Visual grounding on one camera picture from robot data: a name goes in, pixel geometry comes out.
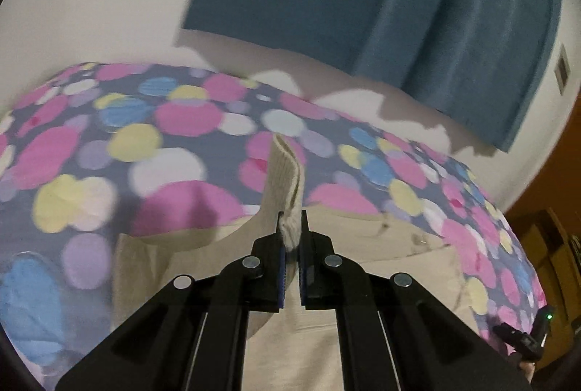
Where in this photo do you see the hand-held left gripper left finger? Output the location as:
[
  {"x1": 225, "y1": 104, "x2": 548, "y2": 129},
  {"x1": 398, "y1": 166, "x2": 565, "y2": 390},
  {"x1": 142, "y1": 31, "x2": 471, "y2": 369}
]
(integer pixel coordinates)
[{"x1": 54, "y1": 212, "x2": 288, "y2": 391}]

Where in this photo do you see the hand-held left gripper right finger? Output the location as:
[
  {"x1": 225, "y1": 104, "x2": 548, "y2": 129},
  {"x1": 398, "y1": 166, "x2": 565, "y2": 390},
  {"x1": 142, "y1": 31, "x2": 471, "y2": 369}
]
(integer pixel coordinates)
[{"x1": 297, "y1": 209, "x2": 533, "y2": 391}]

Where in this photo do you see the beige small garment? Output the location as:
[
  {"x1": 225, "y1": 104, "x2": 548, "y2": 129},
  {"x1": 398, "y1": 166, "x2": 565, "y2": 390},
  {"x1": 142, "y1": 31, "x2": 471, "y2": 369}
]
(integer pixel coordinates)
[{"x1": 111, "y1": 134, "x2": 486, "y2": 391}]

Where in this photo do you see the wooden furniture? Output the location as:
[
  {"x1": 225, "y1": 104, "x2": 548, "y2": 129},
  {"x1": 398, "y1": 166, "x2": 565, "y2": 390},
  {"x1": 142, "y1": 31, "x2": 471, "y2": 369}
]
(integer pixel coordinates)
[{"x1": 504, "y1": 205, "x2": 581, "y2": 374}]

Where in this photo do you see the polka dot blanket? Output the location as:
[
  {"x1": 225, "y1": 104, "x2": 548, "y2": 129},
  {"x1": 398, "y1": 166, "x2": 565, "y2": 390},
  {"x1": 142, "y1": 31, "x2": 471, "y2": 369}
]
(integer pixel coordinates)
[{"x1": 0, "y1": 62, "x2": 548, "y2": 391}]

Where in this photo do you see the beige wall plate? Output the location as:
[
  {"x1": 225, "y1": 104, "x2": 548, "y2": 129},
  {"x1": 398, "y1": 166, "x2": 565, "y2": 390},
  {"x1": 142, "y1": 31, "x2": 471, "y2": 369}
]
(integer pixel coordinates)
[{"x1": 554, "y1": 44, "x2": 571, "y2": 97}]

